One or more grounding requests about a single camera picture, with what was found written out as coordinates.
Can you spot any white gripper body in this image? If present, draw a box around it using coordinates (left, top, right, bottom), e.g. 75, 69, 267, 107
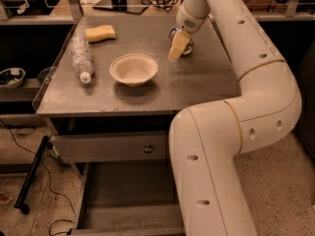
176, 4, 210, 33

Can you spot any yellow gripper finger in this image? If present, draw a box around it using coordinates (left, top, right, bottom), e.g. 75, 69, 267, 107
168, 29, 190, 62

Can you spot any blue pepsi can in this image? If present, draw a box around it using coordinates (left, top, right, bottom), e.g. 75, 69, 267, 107
168, 27, 194, 55

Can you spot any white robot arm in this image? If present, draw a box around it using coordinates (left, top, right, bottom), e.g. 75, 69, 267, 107
168, 0, 301, 236

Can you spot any round metal drawer knob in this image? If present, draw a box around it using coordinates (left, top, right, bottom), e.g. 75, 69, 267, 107
144, 144, 154, 153

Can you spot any grey drawer cabinet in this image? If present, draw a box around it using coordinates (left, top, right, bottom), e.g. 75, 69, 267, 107
34, 16, 240, 236

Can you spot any grey top drawer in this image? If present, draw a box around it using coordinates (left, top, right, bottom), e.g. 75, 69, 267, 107
51, 132, 169, 163

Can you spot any open grey middle drawer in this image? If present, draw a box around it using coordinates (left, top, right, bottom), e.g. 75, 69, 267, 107
70, 159, 186, 236

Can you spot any white paper bowl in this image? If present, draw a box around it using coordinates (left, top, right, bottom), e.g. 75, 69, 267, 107
109, 54, 158, 87

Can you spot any black monitor stand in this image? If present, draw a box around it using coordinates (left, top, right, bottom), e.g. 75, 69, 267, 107
93, 0, 148, 15

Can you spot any yellow sponge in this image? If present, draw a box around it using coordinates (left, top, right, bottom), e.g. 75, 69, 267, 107
85, 25, 116, 43

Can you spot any clear plastic water bottle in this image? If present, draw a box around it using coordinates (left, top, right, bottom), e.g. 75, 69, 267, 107
70, 36, 95, 84

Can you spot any bowl with dark items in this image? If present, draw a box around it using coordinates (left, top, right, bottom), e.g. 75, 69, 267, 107
0, 68, 26, 89

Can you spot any black bar on floor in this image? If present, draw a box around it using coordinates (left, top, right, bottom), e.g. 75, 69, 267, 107
14, 136, 49, 214

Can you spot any black floor cable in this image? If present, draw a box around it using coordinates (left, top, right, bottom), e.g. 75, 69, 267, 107
0, 118, 77, 236

